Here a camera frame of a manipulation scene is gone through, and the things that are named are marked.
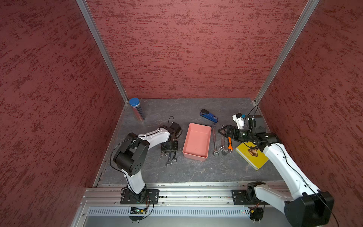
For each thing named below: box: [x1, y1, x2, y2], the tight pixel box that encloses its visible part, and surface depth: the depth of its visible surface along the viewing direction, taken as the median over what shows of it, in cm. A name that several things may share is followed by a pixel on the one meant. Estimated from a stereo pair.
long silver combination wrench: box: [211, 122, 220, 158], surface depth 96 cm
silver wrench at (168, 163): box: [165, 152, 172, 167], surface depth 89 cm
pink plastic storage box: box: [182, 122, 212, 162], surface depth 97 cm
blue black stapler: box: [199, 108, 219, 123], surface depth 109 cm
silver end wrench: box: [171, 150, 178, 164], surface depth 89 cm
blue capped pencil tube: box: [129, 97, 146, 122], surface depth 97 cm
